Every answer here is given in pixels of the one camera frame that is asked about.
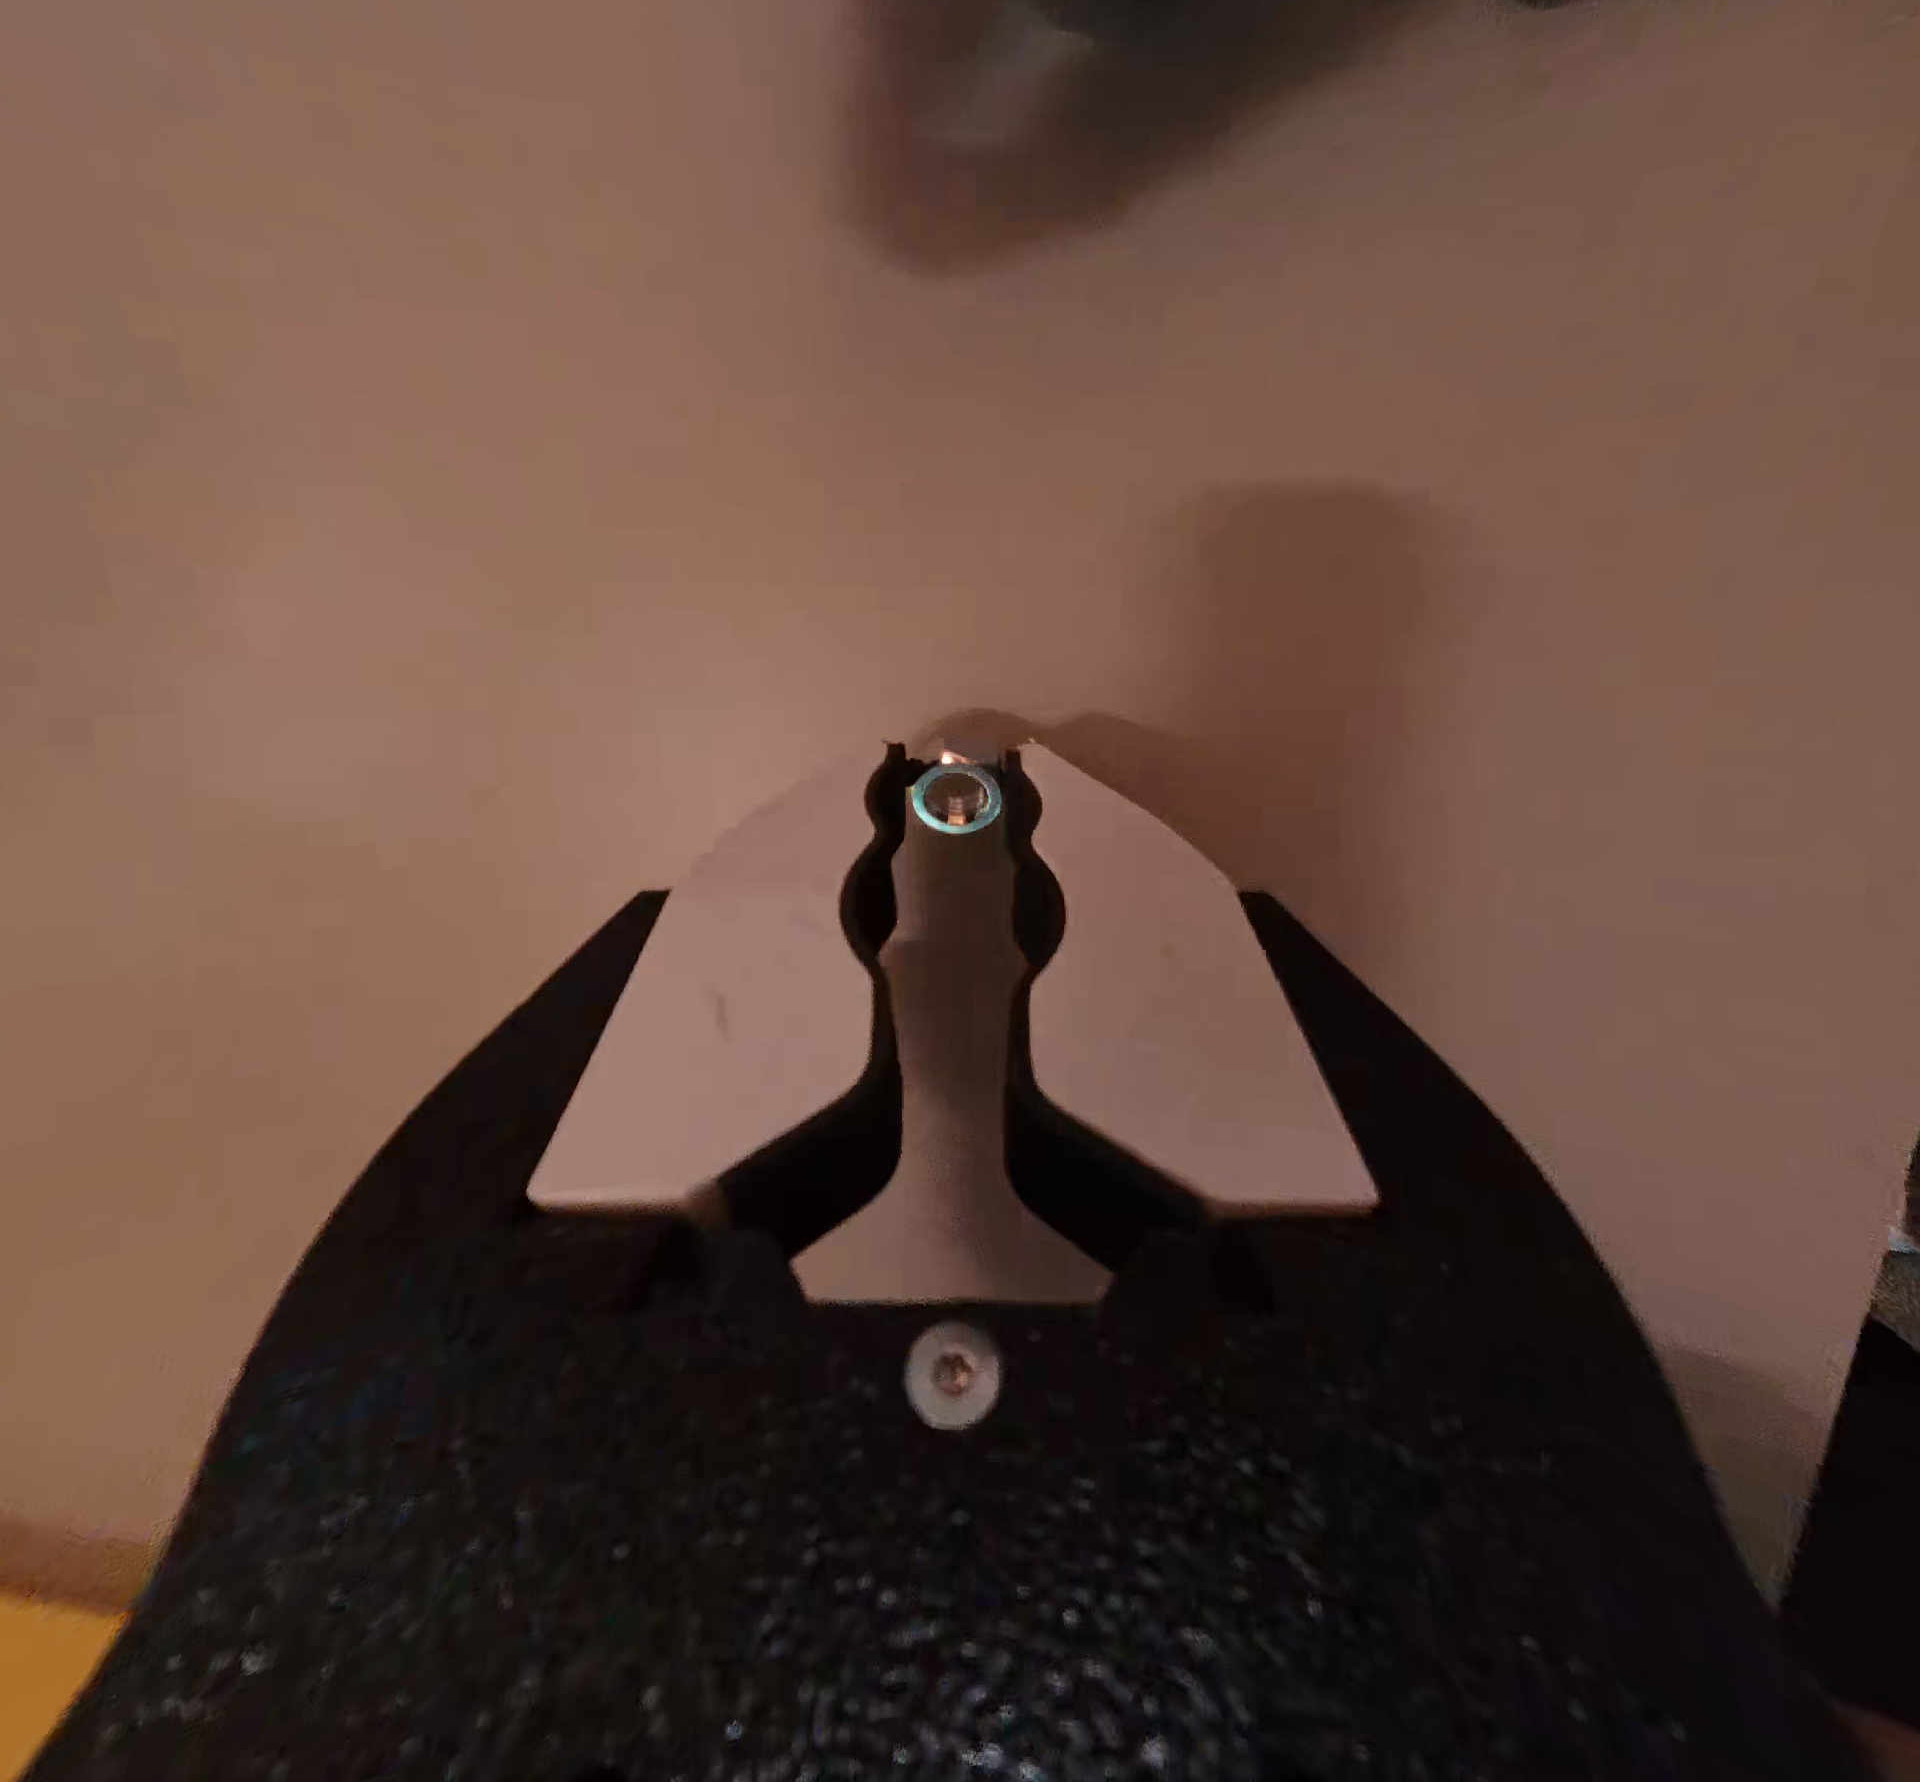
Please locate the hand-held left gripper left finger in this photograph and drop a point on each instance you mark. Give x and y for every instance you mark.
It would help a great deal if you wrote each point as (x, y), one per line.
(720, 1034)

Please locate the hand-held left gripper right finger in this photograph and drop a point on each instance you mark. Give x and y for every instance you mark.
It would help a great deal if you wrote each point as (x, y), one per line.
(1171, 1034)

